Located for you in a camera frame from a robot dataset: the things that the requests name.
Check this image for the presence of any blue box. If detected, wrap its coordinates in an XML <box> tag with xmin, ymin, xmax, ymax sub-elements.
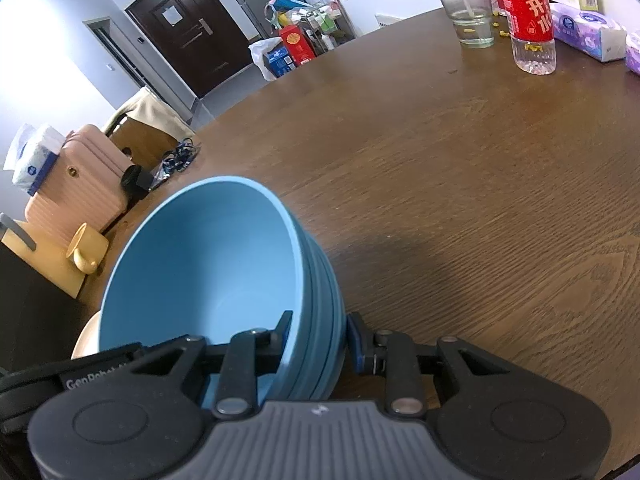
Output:
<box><xmin>267</xmin><ymin>44</ymin><xmax>296</xmax><ymax>78</ymax></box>

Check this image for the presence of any purple tissue pack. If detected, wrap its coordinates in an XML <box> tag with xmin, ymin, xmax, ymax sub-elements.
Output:
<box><xmin>550</xmin><ymin>2</ymin><xmax>627</xmax><ymax>63</ymax></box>

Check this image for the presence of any blue bowl front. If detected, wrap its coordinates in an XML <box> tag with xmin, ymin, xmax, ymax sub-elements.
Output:
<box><xmin>99</xmin><ymin>176</ymin><xmax>346</xmax><ymax>402</ymax></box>

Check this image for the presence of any wooden chair with cloth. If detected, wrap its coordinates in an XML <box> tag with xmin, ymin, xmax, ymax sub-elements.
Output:
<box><xmin>105</xmin><ymin>87</ymin><xmax>195</xmax><ymax>170</ymax></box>

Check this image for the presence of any white plastic bag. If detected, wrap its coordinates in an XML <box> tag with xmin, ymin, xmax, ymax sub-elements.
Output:
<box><xmin>248</xmin><ymin>38</ymin><xmax>282</xmax><ymax>82</ymax></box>

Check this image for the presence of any glass of water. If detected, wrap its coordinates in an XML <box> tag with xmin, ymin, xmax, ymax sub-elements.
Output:
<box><xmin>440</xmin><ymin>0</ymin><xmax>495</xmax><ymax>49</ymax></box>

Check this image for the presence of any pink ribbed suitcase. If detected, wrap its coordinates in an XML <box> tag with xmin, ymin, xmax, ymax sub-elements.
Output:
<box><xmin>25</xmin><ymin>125</ymin><xmax>131</xmax><ymax>246</ymax></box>

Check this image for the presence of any white blue tissue pack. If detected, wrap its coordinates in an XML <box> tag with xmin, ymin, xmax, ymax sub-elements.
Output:
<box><xmin>3</xmin><ymin>124</ymin><xmax>65</xmax><ymax>196</ymax></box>

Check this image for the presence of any black cup on chair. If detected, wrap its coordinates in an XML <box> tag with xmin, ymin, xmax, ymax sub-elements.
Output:
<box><xmin>120</xmin><ymin>165</ymin><xmax>153</xmax><ymax>200</ymax></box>

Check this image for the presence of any dark brown door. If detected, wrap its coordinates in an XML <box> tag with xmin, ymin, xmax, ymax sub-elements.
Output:
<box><xmin>127</xmin><ymin>0</ymin><xmax>252</xmax><ymax>98</ymax></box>

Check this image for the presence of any black paper bag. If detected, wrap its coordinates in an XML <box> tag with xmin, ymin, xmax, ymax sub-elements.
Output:
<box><xmin>0</xmin><ymin>247</ymin><xmax>84</xmax><ymax>373</ymax></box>

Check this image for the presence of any red label water bottle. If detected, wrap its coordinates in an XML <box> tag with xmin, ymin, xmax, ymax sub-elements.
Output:
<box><xmin>502</xmin><ymin>0</ymin><xmax>556</xmax><ymax>76</ymax></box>

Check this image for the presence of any yellow mug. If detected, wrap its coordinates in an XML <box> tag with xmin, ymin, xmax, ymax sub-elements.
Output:
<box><xmin>66</xmin><ymin>222</ymin><xmax>108</xmax><ymax>274</ymax></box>

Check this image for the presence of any wire rack with clutter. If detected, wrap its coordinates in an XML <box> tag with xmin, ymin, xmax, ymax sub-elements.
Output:
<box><xmin>264</xmin><ymin>0</ymin><xmax>357</xmax><ymax>55</ymax></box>

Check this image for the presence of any cream plate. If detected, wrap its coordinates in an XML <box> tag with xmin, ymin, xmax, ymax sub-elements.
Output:
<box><xmin>72</xmin><ymin>311</ymin><xmax>102</xmax><ymax>360</ymax></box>

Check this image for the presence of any red box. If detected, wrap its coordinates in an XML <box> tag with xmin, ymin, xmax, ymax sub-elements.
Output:
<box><xmin>279</xmin><ymin>25</ymin><xmax>316</xmax><ymax>66</ymax></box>

